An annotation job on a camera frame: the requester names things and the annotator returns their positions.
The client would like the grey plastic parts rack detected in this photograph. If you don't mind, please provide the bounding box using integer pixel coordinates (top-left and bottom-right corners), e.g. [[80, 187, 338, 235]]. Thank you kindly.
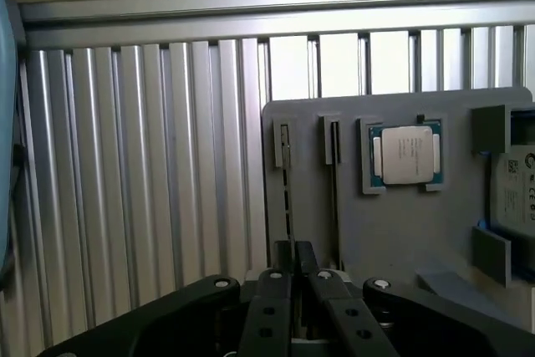
[[261, 86, 535, 306]]

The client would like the CPU with silver lid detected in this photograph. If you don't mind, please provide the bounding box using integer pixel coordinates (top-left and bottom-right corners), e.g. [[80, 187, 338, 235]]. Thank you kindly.
[[366, 124, 444, 187]]

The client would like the silver hard disk with label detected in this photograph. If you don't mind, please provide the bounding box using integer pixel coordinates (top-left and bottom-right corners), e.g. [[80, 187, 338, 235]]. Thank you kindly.
[[492, 150, 535, 235]]

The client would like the hard drive with label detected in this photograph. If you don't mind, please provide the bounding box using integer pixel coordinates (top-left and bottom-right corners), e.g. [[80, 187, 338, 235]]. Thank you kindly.
[[476, 108, 535, 242]]

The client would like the aluminium table frame rail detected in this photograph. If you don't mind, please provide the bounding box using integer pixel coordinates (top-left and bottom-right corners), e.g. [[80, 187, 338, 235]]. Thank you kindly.
[[17, 0, 535, 51]]

